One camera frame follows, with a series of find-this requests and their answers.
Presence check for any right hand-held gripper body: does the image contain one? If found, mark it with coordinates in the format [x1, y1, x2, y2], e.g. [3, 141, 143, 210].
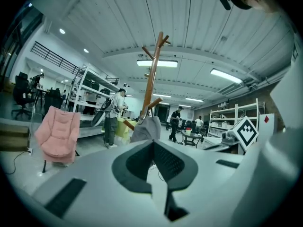
[221, 116, 259, 155]

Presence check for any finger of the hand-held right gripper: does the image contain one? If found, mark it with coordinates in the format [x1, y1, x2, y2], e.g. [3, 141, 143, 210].
[203, 136, 239, 150]

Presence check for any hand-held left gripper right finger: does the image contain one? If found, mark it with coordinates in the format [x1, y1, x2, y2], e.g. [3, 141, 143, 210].
[153, 140, 245, 227]

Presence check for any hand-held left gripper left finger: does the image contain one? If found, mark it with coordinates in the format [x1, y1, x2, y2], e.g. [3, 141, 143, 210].
[33, 140, 166, 227]

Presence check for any grey baseball cap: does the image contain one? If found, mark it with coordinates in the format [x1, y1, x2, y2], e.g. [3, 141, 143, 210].
[129, 115, 162, 143]

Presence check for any brown wooden coat stand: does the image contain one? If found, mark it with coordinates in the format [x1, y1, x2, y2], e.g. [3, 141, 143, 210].
[123, 31, 171, 131]

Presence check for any white metal shelf rack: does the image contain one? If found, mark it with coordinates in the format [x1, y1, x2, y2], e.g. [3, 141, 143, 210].
[207, 98, 260, 139]
[67, 65, 120, 127]

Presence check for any white board with red diamond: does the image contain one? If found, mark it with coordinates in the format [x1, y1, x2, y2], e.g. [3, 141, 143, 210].
[259, 113, 275, 137]

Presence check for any black low table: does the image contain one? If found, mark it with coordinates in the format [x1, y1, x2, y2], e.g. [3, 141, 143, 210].
[181, 130, 204, 148]

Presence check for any green cloth table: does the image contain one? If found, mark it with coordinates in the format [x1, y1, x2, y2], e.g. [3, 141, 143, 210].
[115, 116, 138, 140]

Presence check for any white and black backpack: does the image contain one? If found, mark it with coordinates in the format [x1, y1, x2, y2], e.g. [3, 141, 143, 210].
[91, 97, 115, 127]

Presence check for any pink armchair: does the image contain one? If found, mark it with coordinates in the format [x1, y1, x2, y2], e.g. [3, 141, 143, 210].
[34, 105, 81, 174]

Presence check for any person's beige clothing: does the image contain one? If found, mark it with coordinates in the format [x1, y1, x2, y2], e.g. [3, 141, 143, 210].
[269, 13, 303, 137]

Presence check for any rectangular ceiling light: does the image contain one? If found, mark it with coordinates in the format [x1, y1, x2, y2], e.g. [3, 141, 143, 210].
[136, 59, 178, 68]
[210, 68, 243, 84]

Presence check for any wooden step platform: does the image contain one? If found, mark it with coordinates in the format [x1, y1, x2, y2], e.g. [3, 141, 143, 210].
[0, 123, 30, 152]

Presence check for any black office chair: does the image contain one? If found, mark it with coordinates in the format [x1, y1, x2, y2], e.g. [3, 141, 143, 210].
[11, 71, 34, 120]

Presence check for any black railing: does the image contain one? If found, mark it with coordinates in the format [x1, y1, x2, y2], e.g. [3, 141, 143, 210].
[30, 41, 80, 74]

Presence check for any black cable with plug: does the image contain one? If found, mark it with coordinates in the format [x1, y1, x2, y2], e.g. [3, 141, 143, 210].
[4, 150, 30, 175]

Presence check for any black head camera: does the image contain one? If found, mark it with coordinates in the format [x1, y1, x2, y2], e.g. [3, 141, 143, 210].
[215, 0, 232, 11]

